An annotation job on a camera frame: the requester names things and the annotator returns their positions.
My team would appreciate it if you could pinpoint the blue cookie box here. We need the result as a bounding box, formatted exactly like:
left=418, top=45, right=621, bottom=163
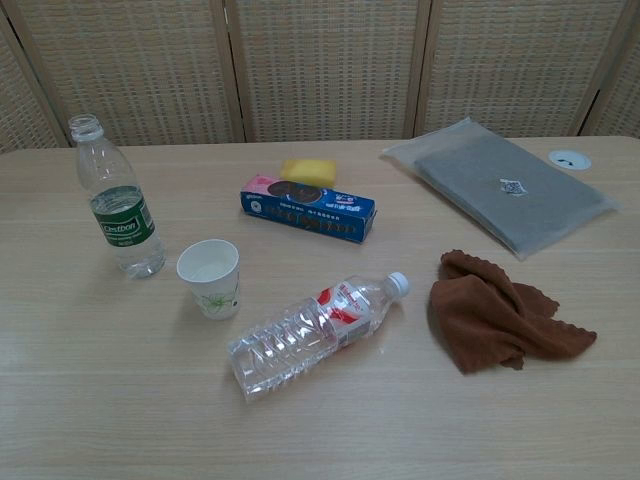
left=239, top=173, right=378, bottom=246

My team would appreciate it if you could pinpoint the brown microfibre cloth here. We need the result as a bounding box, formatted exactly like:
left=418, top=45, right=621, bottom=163
left=427, top=250, right=598, bottom=377

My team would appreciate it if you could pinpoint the red label plastic water bottle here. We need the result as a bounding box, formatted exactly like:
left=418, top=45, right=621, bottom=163
left=226, top=271, right=412, bottom=404

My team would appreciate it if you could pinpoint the white round cable grommet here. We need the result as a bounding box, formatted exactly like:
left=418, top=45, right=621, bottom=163
left=547, top=148, right=593, bottom=172

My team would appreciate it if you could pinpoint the yellow sponge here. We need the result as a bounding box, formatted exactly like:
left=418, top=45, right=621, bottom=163
left=279, top=158, right=337, bottom=190

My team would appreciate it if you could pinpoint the grey cloth in plastic bag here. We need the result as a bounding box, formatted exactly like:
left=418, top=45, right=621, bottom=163
left=379, top=116, right=623, bottom=263

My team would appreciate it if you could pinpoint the white paper cup green print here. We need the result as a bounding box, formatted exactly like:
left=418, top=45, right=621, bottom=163
left=176, top=239, right=242, bottom=321

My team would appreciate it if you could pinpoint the woven rattan folding screen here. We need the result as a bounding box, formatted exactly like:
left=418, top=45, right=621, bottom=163
left=0, top=0, right=640, bottom=155

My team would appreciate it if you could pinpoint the green label plastic water bottle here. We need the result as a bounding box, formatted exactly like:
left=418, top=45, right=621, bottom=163
left=68, top=113, right=167, bottom=280

